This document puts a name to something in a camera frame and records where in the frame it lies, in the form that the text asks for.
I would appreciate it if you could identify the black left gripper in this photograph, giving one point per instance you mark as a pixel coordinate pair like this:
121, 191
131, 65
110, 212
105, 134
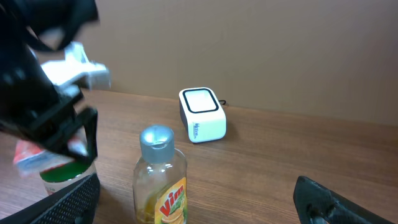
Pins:
32, 108

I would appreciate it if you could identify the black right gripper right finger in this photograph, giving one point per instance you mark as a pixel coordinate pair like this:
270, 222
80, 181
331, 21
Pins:
315, 203

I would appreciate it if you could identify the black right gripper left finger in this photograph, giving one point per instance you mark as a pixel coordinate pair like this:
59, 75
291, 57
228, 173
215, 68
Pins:
74, 204

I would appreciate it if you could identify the red-lidded white cup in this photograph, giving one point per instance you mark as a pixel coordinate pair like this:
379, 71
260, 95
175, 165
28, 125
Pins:
56, 171

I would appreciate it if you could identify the yellow liquid Vim bottle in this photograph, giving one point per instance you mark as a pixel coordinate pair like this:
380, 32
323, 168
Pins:
160, 179

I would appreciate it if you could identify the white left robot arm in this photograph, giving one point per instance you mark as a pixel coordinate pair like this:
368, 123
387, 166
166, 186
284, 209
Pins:
47, 26

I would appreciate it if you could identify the white barcode scanner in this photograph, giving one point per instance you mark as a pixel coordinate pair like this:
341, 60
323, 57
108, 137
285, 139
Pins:
202, 114

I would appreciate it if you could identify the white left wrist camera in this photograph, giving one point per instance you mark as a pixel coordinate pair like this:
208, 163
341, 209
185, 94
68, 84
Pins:
77, 69

